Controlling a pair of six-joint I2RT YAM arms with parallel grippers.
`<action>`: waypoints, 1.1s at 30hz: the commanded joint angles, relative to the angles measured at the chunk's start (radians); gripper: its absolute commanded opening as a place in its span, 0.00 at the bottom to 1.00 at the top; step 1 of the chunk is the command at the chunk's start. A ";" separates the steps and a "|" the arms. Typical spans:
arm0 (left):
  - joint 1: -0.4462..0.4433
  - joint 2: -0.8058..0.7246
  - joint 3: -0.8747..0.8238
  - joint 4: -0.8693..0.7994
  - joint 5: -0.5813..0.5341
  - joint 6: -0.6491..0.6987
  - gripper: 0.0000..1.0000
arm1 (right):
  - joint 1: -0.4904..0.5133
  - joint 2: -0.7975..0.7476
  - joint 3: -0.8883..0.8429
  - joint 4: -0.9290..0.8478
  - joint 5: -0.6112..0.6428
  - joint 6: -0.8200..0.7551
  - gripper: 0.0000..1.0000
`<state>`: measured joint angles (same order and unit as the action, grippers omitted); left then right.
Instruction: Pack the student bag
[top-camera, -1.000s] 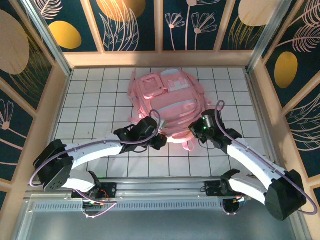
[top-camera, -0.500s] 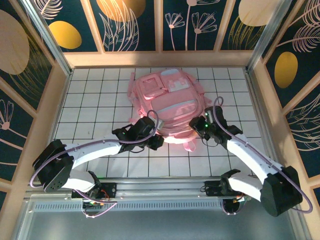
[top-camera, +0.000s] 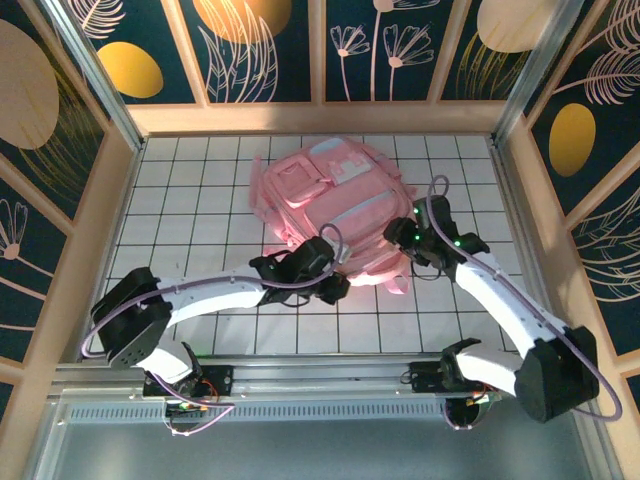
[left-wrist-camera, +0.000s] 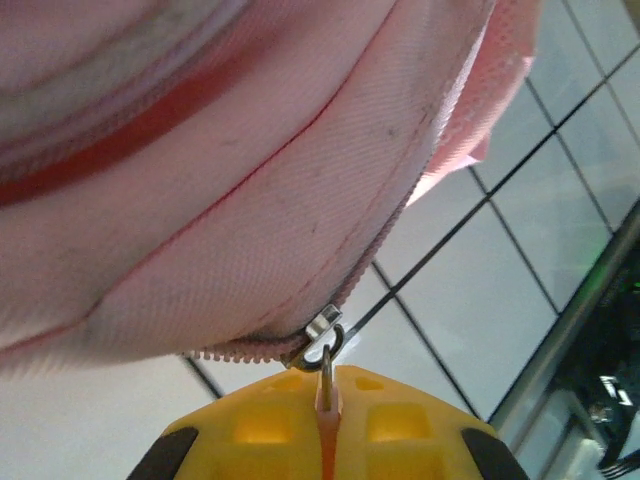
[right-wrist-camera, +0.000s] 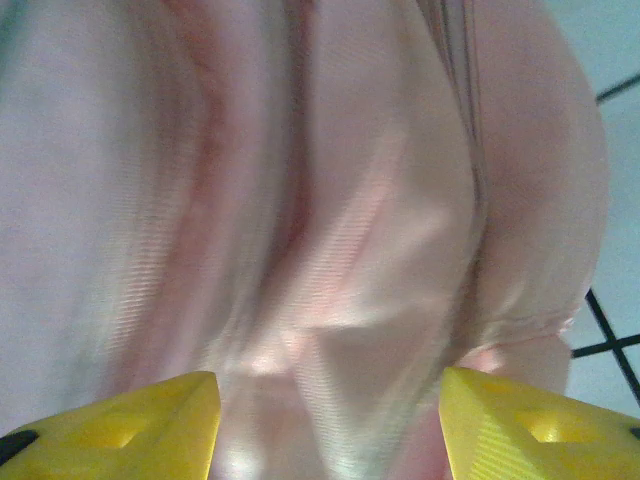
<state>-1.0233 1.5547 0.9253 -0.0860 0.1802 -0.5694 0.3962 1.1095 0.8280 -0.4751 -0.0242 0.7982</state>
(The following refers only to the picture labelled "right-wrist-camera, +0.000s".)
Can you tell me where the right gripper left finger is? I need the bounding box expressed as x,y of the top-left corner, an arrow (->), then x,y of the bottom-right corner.
0,369 -> 223,480

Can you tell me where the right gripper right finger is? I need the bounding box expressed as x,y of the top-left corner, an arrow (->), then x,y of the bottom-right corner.
438,366 -> 640,480

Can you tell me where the pink student backpack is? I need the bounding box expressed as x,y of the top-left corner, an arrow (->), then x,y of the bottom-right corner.
0,0 -> 611,480

